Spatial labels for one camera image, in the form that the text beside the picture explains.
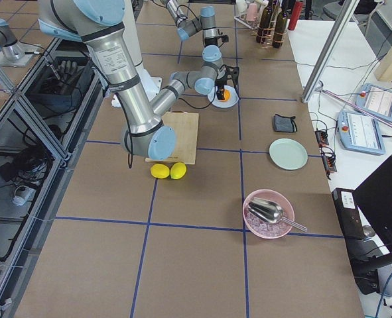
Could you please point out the orange fruit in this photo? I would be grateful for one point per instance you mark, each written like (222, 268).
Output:
(226, 95)

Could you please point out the yellow lemon near board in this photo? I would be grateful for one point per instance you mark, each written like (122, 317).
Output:
(178, 171)

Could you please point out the black box on table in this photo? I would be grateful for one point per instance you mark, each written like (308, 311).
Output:
(348, 213)

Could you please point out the black computer monitor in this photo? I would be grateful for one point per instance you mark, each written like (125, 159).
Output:
(374, 198)

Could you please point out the near teach pendant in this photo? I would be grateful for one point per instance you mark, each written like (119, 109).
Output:
(360, 133)

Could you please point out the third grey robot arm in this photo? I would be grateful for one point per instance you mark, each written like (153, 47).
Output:
(14, 53)

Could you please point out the far teach pendant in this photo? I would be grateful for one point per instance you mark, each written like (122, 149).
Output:
(376, 100)

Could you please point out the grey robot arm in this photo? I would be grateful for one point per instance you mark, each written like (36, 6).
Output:
(205, 22)
(100, 26)

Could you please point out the white wire dish rack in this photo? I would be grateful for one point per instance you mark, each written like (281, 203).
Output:
(241, 18)

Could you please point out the metal scoop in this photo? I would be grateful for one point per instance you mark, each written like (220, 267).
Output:
(271, 212)

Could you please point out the light blue ceramic plate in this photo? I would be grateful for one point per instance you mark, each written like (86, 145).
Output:
(230, 98)

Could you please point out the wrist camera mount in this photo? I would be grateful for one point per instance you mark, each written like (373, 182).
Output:
(230, 73)
(221, 38)

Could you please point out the teach pendant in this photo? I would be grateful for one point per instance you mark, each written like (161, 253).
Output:
(376, 100)
(360, 133)

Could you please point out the red bottle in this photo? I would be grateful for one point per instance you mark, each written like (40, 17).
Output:
(295, 14)

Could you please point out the pink bowl with ice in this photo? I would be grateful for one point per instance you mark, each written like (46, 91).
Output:
(263, 229)

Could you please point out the grey folded cloth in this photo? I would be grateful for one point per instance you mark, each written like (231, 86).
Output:
(284, 124)

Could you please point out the copper wire bottle rack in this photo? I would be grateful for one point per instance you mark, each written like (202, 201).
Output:
(269, 38)

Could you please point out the bamboo cutting board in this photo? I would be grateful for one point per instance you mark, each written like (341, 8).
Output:
(185, 126)

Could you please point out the dark wine bottle right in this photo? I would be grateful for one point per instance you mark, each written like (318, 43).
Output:
(280, 25)

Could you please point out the dark wine bottle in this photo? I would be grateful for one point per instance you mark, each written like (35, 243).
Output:
(280, 25)
(263, 28)

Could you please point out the dark wine bottle left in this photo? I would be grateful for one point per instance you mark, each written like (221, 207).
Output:
(263, 28)

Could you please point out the aluminium frame post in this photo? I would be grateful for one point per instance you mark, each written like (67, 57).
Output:
(337, 29)

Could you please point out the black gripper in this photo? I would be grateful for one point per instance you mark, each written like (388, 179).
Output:
(220, 83)

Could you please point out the pink ceramic cup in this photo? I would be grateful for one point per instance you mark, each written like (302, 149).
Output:
(251, 13)

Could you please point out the yellow lemon outer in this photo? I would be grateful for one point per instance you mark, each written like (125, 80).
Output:
(160, 171)

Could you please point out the light green plate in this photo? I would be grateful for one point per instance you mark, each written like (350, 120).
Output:
(288, 154)

